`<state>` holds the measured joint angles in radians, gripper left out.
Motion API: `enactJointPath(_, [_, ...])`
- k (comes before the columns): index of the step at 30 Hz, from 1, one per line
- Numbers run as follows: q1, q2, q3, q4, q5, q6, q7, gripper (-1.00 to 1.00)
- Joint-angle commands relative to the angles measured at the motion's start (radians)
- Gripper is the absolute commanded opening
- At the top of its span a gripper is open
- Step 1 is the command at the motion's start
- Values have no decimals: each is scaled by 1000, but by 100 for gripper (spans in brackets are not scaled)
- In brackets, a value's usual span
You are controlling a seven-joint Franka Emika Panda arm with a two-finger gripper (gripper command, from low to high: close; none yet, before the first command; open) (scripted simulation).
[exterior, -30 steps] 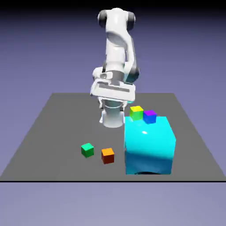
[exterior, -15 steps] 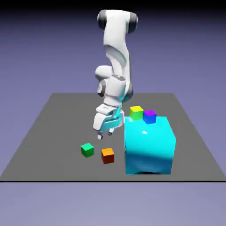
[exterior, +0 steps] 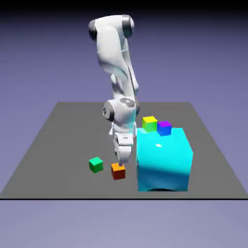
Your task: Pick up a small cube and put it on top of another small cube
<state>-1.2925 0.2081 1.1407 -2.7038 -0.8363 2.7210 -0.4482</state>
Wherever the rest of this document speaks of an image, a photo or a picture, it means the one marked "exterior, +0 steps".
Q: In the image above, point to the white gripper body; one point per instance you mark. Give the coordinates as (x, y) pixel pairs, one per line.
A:
(124, 153)

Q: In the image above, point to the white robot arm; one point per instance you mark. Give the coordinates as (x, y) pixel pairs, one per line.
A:
(114, 58)

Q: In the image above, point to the small orange cube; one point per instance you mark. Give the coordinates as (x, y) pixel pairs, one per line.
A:
(118, 171)

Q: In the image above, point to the small green cube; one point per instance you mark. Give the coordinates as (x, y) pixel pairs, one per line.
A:
(96, 165)

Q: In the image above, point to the small yellow-green cube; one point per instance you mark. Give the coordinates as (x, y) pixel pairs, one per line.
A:
(149, 124)

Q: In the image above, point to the small blue-purple cube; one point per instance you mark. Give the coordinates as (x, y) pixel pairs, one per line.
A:
(164, 128)

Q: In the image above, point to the large cyan box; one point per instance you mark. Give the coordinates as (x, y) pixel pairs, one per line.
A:
(163, 160)

